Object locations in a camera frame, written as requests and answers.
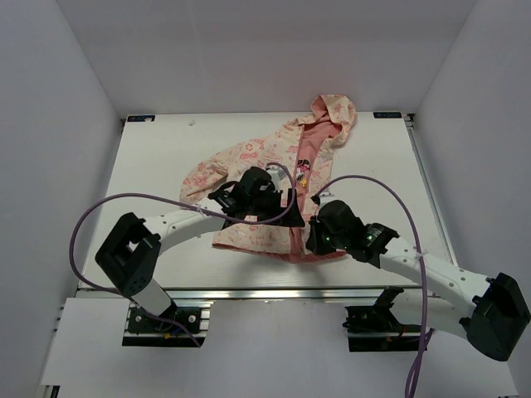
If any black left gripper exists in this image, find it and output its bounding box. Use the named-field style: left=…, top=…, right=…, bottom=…
left=246, top=187, right=304, bottom=227

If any pink cream printed hooded jacket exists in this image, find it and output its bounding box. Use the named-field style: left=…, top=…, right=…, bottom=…
left=178, top=94, right=358, bottom=265

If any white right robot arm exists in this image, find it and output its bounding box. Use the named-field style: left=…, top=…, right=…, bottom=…
left=306, top=200, right=530, bottom=362

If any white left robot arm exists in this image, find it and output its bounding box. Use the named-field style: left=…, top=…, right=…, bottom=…
left=95, top=163, right=304, bottom=331

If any blue label sticker right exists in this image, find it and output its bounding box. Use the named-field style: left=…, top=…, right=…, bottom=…
left=373, top=111, right=402, bottom=119

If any blue label sticker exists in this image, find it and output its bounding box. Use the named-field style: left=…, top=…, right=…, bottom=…
left=373, top=111, right=402, bottom=119
left=126, top=114, right=155, bottom=123

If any blue label sticker left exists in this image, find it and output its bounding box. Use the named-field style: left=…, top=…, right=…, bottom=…
left=126, top=114, right=155, bottom=123

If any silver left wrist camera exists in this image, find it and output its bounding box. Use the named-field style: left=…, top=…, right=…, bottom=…
left=265, top=163, right=288, bottom=191

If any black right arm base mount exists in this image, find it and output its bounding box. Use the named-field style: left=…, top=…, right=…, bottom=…
left=342, top=287, right=421, bottom=353

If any aluminium right table rail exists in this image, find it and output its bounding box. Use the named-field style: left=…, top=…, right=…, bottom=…
left=403, top=114, right=458, bottom=265

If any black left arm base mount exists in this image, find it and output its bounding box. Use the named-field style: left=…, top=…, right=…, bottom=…
left=122, top=300, right=212, bottom=348

